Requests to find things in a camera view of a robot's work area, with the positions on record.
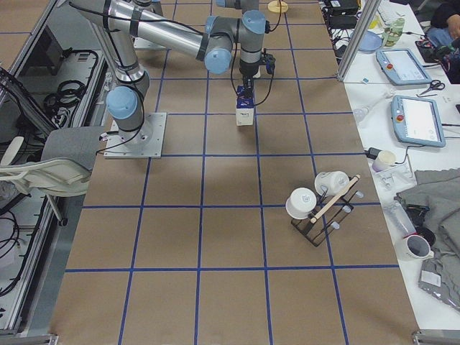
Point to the aluminium frame post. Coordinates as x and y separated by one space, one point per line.
368 12

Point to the black scissors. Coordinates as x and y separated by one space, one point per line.
435 85

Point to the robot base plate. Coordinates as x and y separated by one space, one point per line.
146 143

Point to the grey cloth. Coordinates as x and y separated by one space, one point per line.
438 191

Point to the black power adapter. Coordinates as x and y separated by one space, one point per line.
342 22

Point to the green water bottle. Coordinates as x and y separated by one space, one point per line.
392 34

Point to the lower teach pendant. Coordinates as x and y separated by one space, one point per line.
417 121

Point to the white purple cup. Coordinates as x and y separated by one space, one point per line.
384 160

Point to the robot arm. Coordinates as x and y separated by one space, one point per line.
243 5

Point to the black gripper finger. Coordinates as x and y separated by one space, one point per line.
250 95
241 94

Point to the black wire cup rack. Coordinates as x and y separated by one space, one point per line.
316 233

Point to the white mug with red rim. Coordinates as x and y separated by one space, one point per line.
413 247

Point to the white cup on rack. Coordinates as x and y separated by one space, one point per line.
300 203
330 183

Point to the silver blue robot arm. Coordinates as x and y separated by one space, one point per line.
120 25

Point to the grey office chair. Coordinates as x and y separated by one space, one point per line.
64 169

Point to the wooden rod on rack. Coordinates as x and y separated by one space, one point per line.
341 193

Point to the blue white milk carton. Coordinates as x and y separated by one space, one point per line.
244 110

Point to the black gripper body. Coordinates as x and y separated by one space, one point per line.
247 68

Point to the upper teach pendant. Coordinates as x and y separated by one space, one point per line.
402 67

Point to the teach pendant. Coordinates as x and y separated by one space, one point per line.
417 121
402 67

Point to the light bulb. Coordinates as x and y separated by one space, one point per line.
361 112

